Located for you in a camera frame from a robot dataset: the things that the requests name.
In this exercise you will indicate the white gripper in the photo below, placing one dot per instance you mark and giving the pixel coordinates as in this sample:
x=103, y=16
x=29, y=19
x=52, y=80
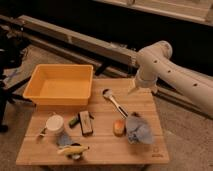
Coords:
x=141, y=83

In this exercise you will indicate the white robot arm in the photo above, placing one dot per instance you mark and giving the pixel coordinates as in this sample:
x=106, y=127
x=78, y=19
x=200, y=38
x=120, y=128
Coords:
x=154, y=62

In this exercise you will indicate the orange sponge block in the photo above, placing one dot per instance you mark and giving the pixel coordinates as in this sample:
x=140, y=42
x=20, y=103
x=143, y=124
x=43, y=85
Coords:
x=119, y=127

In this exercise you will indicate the blue crumpled cloth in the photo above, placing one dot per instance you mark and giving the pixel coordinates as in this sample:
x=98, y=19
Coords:
x=138, y=129

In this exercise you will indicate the long grey metal beam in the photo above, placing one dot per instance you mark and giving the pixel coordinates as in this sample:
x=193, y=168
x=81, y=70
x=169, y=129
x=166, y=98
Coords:
x=88, y=43

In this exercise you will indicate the black rectangular eraser block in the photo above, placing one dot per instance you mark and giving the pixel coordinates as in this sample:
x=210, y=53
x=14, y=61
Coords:
x=86, y=125

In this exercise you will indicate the green marker pen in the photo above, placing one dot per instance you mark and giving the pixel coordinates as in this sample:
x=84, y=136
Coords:
x=74, y=121

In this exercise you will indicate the yellow plastic bin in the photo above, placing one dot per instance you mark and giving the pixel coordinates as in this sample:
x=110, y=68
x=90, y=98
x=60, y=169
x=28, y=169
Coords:
x=60, y=84

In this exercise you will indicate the yellow banana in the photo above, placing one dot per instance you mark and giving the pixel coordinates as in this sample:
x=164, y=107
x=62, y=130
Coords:
x=72, y=150

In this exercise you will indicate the small blue cloth piece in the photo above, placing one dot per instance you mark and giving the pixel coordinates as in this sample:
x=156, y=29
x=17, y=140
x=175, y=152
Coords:
x=64, y=140

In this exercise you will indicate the small utensil beside jar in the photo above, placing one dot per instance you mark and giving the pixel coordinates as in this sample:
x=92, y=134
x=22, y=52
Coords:
x=42, y=133

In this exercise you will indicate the black tripod stand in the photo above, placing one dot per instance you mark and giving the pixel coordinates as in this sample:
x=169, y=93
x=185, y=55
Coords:
x=10, y=57

